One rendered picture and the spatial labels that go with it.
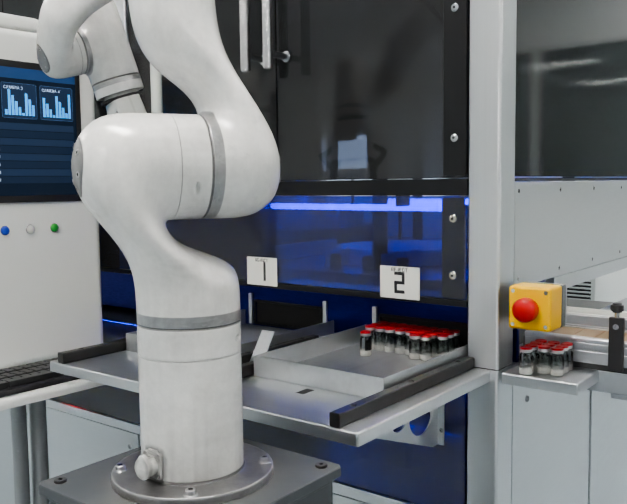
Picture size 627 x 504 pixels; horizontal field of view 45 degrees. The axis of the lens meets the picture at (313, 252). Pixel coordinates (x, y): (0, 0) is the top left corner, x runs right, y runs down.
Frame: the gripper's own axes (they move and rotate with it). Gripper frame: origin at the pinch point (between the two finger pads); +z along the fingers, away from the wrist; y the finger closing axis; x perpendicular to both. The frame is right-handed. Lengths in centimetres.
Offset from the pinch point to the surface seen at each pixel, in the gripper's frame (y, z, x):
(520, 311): 39, 37, 40
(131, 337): -15.0, 27.6, -9.8
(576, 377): 41, 51, 46
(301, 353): 9.2, 37.5, 13.4
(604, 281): -273, 178, 381
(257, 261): -16.0, 22.9, 20.6
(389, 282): 13.7, 30.8, 32.8
